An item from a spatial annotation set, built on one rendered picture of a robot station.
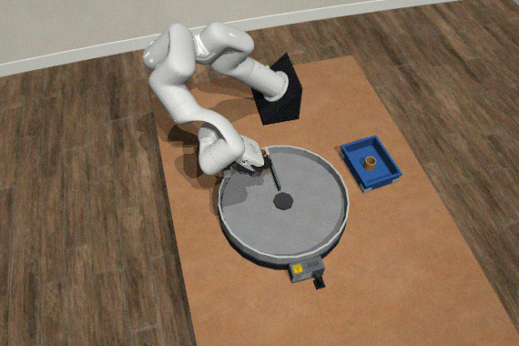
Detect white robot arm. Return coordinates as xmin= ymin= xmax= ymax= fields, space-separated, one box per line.
xmin=143 ymin=22 xmax=289 ymax=178

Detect grey round turntable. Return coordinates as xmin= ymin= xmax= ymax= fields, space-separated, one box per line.
xmin=218 ymin=146 xmax=350 ymax=290

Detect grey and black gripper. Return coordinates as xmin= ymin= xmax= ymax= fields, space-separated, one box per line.
xmin=235 ymin=135 xmax=272 ymax=173

